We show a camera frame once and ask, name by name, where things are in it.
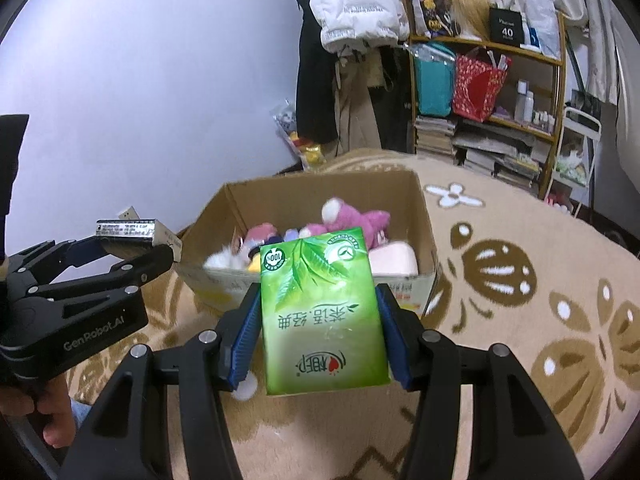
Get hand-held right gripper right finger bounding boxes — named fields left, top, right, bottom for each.
left=375, top=282, right=586, bottom=480

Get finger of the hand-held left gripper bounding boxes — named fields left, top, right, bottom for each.
left=6, top=236, right=109, bottom=287
left=12, top=245, right=176, bottom=306

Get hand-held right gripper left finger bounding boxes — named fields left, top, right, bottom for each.
left=60, top=282, right=263, bottom=480

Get small grey box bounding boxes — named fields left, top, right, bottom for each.
left=95, top=217, right=183, bottom=263

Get green tissue pack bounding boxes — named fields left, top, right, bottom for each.
left=259, top=226, right=391, bottom=397

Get pink swirl roll plush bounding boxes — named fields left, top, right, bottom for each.
left=367, top=241, right=420, bottom=277

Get cardboard box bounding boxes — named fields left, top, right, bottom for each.
left=172, top=170, right=441, bottom=318

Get person's left hand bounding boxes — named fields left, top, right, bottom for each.
left=0, top=376, right=77, bottom=450

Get white fluffy ball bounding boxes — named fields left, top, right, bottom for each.
left=235, top=375, right=260, bottom=403

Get white fluffy plush toy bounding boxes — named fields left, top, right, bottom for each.
left=204, top=242, right=251, bottom=271

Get pink and white plush toy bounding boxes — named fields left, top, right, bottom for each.
left=242, top=222, right=281, bottom=251

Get purple white plush toy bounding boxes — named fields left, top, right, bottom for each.
left=282, top=223, right=327, bottom=242

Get pink bear plush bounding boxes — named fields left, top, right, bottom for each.
left=320, top=197, right=392, bottom=251

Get beige butterfly rug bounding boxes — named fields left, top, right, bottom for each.
left=65, top=147, right=640, bottom=480

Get clear plastic bag of toys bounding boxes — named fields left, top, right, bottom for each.
left=272, top=100, right=328, bottom=173

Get stack of books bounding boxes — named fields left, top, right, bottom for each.
left=414, top=116, right=457, bottom=158

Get pile of magazines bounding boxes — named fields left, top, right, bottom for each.
left=452, top=120, right=548, bottom=191

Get beige coat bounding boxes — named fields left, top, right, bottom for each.
left=332, top=52, right=386, bottom=156

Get black pants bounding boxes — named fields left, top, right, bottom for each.
left=375, top=45, right=416, bottom=153

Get black coat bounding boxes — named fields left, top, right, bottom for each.
left=294, top=0, right=346, bottom=158

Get pale green cloth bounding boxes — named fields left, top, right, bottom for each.
left=555, top=150, right=587, bottom=186

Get teal bag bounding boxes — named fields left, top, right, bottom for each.
left=414, top=42, right=458, bottom=117

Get red gift bag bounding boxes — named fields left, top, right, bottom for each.
left=451, top=47, right=512, bottom=123

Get row of small jars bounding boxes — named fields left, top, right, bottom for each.
left=531, top=109, right=557, bottom=133

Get white bottle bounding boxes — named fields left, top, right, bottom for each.
left=514, top=80, right=535, bottom=123

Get white metal cart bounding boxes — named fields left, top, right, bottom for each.
left=547, top=105, right=603, bottom=208

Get wooden shelf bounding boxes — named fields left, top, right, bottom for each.
left=407, top=10, right=568, bottom=201

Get black box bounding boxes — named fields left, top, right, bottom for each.
left=487, top=7, right=525, bottom=46

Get white puffer jacket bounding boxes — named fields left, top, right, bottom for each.
left=309, top=0, right=412, bottom=55

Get purple printed bag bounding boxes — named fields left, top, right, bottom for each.
left=404, top=0, right=451, bottom=40

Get blonde wig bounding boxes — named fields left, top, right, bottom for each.
left=446, top=0, right=493, bottom=41

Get white plastic bag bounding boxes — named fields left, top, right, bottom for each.
left=520, top=0, right=560, bottom=58

